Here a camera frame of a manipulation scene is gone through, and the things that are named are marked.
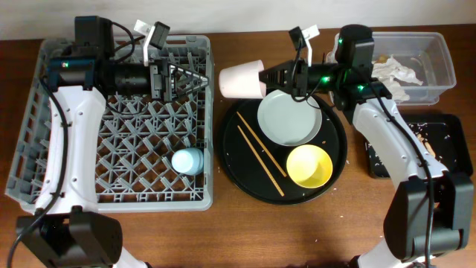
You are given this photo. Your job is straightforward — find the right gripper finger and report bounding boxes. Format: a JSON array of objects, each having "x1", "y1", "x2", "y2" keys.
[
  {"x1": 260, "y1": 77, "x2": 286, "y2": 92},
  {"x1": 259, "y1": 62, "x2": 287, "y2": 80}
]

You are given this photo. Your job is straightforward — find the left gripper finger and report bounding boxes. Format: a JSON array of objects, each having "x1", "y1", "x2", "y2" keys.
[
  {"x1": 169, "y1": 63, "x2": 209, "y2": 80},
  {"x1": 172, "y1": 77, "x2": 209, "y2": 99}
]

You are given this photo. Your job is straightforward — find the pink cup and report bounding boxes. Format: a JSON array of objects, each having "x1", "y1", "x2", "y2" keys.
[{"x1": 219, "y1": 60, "x2": 266, "y2": 99}]

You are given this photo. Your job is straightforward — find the grey round plate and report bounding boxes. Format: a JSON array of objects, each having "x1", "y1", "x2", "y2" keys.
[{"x1": 257, "y1": 90, "x2": 323, "y2": 147}]

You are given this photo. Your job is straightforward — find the wooden chopstick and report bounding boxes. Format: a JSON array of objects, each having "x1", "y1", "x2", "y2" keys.
[
  {"x1": 237, "y1": 126, "x2": 285, "y2": 197},
  {"x1": 237, "y1": 112, "x2": 287, "y2": 177}
]

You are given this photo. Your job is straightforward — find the yellow bowl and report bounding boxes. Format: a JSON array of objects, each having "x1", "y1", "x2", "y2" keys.
[{"x1": 286, "y1": 144, "x2": 333, "y2": 189}]

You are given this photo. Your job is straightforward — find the blue cup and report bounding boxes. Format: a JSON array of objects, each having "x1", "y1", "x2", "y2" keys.
[{"x1": 171, "y1": 147, "x2": 204, "y2": 176}]

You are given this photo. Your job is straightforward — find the white napkin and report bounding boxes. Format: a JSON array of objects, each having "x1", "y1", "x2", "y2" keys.
[{"x1": 372, "y1": 55, "x2": 423, "y2": 102}]

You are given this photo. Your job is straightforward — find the food scraps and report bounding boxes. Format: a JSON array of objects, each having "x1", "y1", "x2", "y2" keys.
[{"x1": 408, "y1": 123, "x2": 456, "y2": 168}]

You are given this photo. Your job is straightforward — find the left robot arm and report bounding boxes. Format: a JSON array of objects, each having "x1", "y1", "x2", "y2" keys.
[{"x1": 16, "y1": 16, "x2": 210, "y2": 267}]

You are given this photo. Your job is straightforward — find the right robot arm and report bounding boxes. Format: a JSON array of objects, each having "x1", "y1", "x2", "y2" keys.
[{"x1": 259, "y1": 25, "x2": 474, "y2": 268}]

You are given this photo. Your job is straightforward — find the grey dishwasher rack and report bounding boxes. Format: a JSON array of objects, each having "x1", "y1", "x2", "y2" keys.
[{"x1": 5, "y1": 35, "x2": 214, "y2": 213}]

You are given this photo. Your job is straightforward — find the round black tray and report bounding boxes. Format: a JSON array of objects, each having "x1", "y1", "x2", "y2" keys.
[{"x1": 218, "y1": 97, "x2": 347, "y2": 205}]

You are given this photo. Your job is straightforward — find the clear plastic bin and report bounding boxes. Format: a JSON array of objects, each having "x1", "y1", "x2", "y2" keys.
[{"x1": 327, "y1": 31, "x2": 457, "y2": 107}]

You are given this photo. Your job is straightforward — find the black rectangular tray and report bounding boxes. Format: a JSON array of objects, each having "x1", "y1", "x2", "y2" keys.
[{"x1": 367, "y1": 114, "x2": 475, "y2": 179}]

